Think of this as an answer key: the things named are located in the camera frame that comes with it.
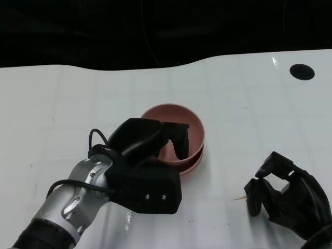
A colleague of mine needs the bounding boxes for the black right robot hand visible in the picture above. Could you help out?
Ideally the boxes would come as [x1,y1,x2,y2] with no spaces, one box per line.
[243,151,332,249]

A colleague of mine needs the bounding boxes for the black backdrop cloth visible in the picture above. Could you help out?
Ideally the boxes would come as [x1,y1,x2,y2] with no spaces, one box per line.
[0,0,332,71]

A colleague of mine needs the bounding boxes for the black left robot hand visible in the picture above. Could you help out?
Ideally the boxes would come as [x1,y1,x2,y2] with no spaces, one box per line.
[107,117,190,169]

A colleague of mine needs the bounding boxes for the pink plastic bowl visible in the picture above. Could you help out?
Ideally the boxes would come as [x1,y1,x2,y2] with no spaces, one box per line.
[140,103,205,167]
[180,160,203,177]
[181,145,205,169]

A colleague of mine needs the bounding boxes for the black round table grommet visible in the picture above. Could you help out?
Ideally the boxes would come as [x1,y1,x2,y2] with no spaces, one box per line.
[289,63,315,81]

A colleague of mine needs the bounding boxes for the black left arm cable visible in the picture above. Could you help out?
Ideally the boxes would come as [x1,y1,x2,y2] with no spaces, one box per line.
[46,128,117,198]

